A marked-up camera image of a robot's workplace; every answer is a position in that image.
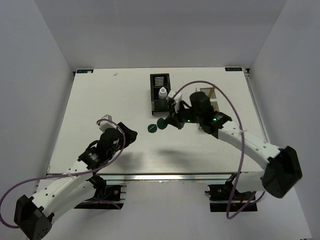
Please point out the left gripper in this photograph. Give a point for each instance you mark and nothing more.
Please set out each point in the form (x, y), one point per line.
(131, 135)

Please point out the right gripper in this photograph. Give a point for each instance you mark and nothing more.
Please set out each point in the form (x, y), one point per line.
(173, 118)

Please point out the green round compact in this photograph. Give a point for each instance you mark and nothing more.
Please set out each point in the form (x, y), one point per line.
(152, 128)
(161, 123)

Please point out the white lotion bottle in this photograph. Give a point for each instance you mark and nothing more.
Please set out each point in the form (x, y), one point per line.
(162, 93)

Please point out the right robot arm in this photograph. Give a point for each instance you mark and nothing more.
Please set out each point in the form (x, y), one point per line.
(280, 167)

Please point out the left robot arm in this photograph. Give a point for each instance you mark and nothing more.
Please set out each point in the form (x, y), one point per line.
(35, 215)

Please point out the black slotted organizer box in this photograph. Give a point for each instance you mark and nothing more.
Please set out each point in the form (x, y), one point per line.
(160, 87)

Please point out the white slotted organizer box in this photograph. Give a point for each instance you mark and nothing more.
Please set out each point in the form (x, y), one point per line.
(213, 99)

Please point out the right blue table sticker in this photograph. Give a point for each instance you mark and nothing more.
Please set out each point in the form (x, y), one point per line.
(233, 69)

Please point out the blue table sticker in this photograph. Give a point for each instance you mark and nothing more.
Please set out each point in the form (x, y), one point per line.
(84, 71)
(233, 69)

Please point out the left blue table sticker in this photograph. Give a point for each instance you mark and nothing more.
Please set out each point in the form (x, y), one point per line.
(84, 71)

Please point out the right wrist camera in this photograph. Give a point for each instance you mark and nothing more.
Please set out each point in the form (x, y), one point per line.
(173, 99)

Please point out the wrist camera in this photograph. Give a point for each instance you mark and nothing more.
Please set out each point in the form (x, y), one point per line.
(105, 123)
(173, 99)

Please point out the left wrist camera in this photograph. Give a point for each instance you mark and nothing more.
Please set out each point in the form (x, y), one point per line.
(105, 123)

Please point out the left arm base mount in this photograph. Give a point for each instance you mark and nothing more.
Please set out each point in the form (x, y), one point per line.
(107, 196)

